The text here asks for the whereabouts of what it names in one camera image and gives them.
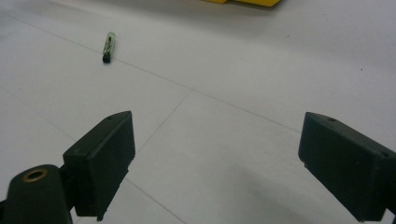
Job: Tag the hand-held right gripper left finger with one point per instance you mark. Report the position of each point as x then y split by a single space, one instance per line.
99 161

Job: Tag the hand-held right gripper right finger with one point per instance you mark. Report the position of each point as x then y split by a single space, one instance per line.
345 165

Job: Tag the small glass bulb black base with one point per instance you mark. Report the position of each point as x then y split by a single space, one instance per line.
109 46

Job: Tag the yellow plastic box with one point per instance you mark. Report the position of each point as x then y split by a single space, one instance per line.
246 2

